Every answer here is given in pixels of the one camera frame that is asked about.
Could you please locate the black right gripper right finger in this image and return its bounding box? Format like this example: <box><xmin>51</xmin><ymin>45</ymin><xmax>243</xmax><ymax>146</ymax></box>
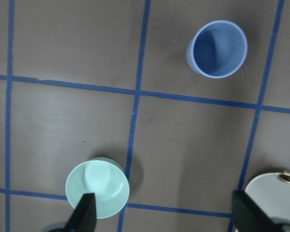
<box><xmin>232</xmin><ymin>190</ymin><xmax>280</xmax><ymax>232</ymax></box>

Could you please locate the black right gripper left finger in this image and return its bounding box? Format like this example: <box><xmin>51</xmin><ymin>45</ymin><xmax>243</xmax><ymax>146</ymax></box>
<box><xmin>63</xmin><ymin>193</ymin><xmax>97</xmax><ymax>232</ymax></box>

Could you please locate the blue cup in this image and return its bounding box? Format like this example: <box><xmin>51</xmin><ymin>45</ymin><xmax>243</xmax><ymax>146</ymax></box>
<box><xmin>186</xmin><ymin>20</ymin><xmax>248</xmax><ymax>79</ymax></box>

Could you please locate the white toaster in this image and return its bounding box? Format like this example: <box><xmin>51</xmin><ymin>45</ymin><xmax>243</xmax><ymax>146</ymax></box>
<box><xmin>245</xmin><ymin>171</ymin><xmax>290</xmax><ymax>224</ymax></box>

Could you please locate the mint green bowl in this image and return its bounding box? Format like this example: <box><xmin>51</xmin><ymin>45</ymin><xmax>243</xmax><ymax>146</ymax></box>
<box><xmin>65</xmin><ymin>157</ymin><xmax>130</xmax><ymax>219</ymax></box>

